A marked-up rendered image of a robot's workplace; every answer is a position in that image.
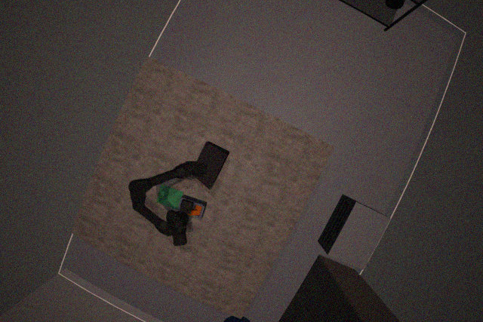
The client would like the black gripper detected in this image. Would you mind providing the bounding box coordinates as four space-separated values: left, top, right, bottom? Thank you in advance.
176 199 193 231

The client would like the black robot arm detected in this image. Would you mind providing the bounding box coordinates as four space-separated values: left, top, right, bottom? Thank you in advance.
128 161 207 246

